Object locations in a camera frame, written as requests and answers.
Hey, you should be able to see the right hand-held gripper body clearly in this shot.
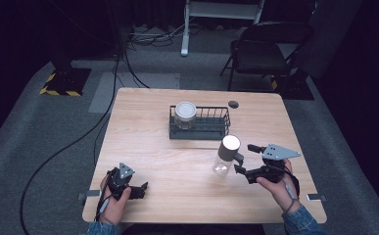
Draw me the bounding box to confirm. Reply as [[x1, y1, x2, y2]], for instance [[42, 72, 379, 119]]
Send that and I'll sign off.
[[256, 143, 303, 184]]

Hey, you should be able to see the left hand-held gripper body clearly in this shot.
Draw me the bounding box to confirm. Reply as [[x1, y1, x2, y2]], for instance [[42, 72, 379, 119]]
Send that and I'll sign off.
[[106, 162, 136, 201]]

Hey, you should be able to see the clear jar with grey cap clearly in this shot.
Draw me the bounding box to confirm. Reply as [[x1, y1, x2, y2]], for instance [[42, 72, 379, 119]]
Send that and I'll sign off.
[[212, 134, 242, 175]]

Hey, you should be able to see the black wire basket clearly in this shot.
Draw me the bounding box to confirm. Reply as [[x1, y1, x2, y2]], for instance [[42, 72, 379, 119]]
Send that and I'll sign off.
[[168, 105, 231, 141]]

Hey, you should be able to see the clear jar with white lid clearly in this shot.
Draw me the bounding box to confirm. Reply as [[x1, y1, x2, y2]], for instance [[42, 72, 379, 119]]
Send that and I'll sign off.
[[173, 101, 198, 130]]

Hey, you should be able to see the person's left hand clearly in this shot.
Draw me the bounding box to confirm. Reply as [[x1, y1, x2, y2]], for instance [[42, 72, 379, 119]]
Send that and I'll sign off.
[[98, 173, 133, 226]]

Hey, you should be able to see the person's right hand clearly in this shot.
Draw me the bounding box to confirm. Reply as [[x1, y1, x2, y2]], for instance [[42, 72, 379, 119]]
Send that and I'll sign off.
[[255, 158, 302, 215]]

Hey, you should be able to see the black base with yellow stripes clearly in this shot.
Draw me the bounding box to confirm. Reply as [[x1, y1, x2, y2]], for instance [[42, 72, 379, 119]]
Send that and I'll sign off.
[[269, 73, 315, 101], [39, 67, 92, 98]]

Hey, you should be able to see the black folding chair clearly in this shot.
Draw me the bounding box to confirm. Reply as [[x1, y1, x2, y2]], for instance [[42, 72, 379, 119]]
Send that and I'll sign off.
[[219, 21, 315, 92]]

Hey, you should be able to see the grey fabric panel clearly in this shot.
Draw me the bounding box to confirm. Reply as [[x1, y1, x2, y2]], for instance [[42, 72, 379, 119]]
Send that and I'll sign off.
[[303, 0, 364, 79]]

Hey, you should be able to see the white metal stand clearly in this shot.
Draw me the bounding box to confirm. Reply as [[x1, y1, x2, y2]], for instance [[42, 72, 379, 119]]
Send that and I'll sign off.
[[180, 0, 266, 58]]

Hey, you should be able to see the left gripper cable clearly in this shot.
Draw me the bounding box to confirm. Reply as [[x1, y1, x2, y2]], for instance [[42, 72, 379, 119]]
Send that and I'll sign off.
[[94, 194, 114, 223]]

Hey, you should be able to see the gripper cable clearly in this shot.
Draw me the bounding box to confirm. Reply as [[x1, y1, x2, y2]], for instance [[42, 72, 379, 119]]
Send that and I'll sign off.
[[94, 194, 114, 223], [282, 177, 302, 214]]

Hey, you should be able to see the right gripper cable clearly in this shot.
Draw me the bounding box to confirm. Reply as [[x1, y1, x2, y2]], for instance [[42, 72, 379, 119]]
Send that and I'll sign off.
[[282, 177, 302, 214]]

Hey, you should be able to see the long black floor cable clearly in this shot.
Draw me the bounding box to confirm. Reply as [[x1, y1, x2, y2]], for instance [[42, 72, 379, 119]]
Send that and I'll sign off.
[[19, 53, 121, 235]]

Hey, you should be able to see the bundle of floor cables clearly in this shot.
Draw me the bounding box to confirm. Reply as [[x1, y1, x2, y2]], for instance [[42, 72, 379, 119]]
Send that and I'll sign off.
[[127, 23, 186, 48]]

